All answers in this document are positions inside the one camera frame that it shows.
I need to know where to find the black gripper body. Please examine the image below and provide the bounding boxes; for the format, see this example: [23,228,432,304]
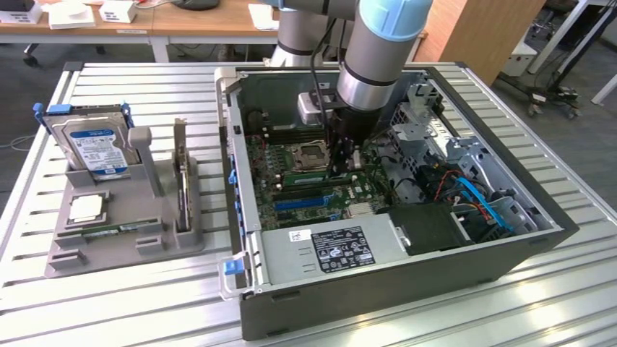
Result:
[329,106,382,145]

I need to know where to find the green RAM stick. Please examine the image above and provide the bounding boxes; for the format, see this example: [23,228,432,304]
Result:
[281,172,352,192]
[80,222,161,239]

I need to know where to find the RAM slot black latches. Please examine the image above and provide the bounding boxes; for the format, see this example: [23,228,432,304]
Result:
[266,136,332,146]
[266,128,332,138]
[278,166,338,178]

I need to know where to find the RAM slot white latches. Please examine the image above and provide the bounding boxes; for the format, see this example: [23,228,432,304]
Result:
[274,176,358,192]
[274,166,354,180]
[266,132,332,142]
[266,124,332,134]

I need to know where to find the CPU socket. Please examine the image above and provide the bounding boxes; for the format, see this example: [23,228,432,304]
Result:
[286,139,333,171]

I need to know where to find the perforated silver disk bay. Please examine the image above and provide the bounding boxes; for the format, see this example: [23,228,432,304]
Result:
[388,82,458,181]

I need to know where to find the long black expansion slot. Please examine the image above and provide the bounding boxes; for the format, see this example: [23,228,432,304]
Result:
[272,189,322,202]

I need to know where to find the silver chipset heat sink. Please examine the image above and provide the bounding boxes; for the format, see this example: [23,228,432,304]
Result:
[346,202,376,218]

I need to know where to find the green motherboard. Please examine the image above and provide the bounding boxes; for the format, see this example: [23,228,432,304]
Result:
[242,124,404,232]

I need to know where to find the black expansion slot blue latch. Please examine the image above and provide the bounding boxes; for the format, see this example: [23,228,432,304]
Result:
[277,212,341,224]

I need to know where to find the black fan shroud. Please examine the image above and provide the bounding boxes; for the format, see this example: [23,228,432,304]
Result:
[388,202,472,257]

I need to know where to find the silver power supply unit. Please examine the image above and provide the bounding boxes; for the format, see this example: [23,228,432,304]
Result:
[249,213,410,287]

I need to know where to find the graphics card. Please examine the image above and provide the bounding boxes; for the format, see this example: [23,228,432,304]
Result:
[170,115,194,234]

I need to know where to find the wooden cabinet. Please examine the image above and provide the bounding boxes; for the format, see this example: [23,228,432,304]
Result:
[413,0,549,87]

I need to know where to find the white paper sheets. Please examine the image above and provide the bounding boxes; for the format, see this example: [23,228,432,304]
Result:
[248,2,281,32]

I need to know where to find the white box red button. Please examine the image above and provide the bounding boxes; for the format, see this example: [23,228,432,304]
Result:
[498,43,538,77]

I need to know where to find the blue case latch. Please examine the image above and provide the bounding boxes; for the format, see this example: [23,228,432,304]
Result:
[218,259,242,278]

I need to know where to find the black open PC case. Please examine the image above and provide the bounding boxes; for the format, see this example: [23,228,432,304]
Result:
[214,66,581,343]

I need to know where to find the black power strip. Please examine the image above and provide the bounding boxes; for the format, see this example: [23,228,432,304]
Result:
[529,85,582,108]

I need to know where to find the grey parts rack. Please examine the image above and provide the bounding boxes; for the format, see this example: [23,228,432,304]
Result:
[44,125,206,278]

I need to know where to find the black computer mouse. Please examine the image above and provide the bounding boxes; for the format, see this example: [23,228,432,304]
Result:
[173,0,221,11]

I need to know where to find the hard disk blue caddy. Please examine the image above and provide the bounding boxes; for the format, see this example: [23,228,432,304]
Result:
[32,102,134,181]

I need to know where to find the silver CPU chip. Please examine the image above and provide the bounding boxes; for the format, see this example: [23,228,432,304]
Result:
[67,194,111,226]

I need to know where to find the white labelled box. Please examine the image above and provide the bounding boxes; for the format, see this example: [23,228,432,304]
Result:
[0,4,44,25]
[99,0,138,25]

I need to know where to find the white paper box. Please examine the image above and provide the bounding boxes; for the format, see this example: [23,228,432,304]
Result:
[47,1,97,30]

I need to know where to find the black device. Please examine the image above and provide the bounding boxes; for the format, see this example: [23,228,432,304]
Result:
[0,0,37,12]

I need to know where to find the black wire bundle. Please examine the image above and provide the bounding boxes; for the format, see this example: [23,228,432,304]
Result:
[374,132,437,203]

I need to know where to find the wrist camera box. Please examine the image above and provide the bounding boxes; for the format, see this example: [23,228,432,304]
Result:
[297,86,346,126]

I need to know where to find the red black twisted wire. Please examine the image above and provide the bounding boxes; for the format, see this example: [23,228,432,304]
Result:
[249,140,266,171]

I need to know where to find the thin red wire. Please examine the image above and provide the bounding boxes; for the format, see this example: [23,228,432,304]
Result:
[433,169,489,222]

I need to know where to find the blue flat wire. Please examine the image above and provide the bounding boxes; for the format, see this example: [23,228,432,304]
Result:
[454,175,513,232]

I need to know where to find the wooden desk white frame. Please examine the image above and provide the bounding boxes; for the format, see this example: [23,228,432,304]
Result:
[149,0,429,63]
[0,0,160,64]

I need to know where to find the white table frame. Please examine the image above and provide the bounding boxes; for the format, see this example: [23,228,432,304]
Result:
[528,0,617,106]

